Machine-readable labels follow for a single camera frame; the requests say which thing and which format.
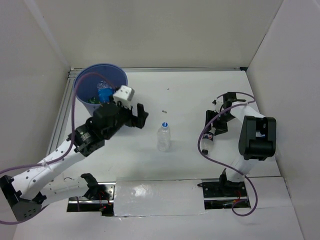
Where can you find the clear Pepsi bottle black label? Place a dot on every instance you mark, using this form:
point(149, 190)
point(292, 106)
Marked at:
point(206, 143)

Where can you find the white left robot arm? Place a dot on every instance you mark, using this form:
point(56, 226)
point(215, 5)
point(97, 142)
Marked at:
point(30, 192)

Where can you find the white front cover panel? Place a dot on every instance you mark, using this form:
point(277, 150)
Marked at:
point(158, 198)

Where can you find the blue label bottle far right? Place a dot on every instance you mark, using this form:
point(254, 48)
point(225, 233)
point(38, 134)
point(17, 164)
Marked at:
point(260, 134)

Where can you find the blue plastic bin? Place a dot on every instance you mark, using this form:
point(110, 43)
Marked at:
point(97, 82)

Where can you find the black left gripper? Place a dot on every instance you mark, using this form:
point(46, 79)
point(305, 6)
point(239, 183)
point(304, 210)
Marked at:
point(141, 116)

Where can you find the aluminium table edge rail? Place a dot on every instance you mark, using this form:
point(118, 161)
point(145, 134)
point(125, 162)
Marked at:
point(63, 113)

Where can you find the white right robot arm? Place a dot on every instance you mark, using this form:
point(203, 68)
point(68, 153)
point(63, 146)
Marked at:
point(257, 140)

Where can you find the crushed bottle blue label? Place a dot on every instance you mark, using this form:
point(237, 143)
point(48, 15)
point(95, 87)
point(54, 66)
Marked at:
point(104, 92)

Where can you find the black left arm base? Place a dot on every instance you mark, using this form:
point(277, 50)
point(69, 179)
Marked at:
point(102, 202)

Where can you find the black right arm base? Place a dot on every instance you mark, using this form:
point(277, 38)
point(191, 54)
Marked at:
point(217, 197)

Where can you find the clear bottle white blue cap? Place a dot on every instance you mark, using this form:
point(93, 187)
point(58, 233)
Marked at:
point(164, 137)

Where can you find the green plastic bottle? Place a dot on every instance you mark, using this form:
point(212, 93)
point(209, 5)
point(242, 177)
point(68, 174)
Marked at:
point(93, 100)

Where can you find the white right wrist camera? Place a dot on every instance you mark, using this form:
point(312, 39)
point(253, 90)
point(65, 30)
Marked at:
point(218, 104)

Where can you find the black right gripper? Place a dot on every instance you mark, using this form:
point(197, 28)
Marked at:
point(211, 114)

